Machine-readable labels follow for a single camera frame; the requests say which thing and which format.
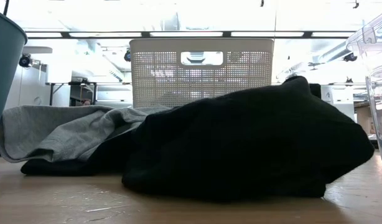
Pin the teal plastic bucket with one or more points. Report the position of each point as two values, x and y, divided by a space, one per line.
4 77

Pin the black cloth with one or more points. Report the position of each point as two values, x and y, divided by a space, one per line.
240 140

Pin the black ceiling spotlight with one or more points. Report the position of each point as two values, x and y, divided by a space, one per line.
350 57
24 60
127 56

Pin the black-framed background table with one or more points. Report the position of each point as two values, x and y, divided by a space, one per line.
51 93

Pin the white perforated laundry basket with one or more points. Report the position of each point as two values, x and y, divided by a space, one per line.
153 46

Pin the black thin pole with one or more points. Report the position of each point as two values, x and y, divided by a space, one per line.
6 7

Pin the clear plastic container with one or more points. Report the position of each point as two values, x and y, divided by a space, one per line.
380 124

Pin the grey cloth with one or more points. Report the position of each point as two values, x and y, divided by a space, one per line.
54 133

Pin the person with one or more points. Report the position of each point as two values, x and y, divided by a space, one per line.
86 102

